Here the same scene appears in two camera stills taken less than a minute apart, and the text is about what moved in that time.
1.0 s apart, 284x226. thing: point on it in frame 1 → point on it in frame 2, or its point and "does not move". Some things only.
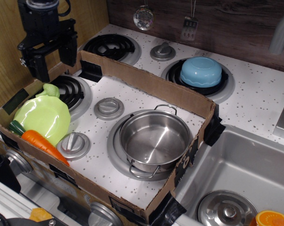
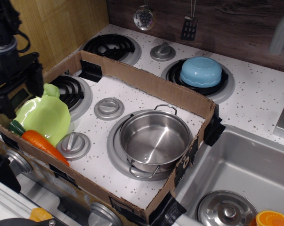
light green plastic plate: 46,115 does not move
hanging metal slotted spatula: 190,26 does not move
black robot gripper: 43,29 → 8,69
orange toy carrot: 37,140 does not move
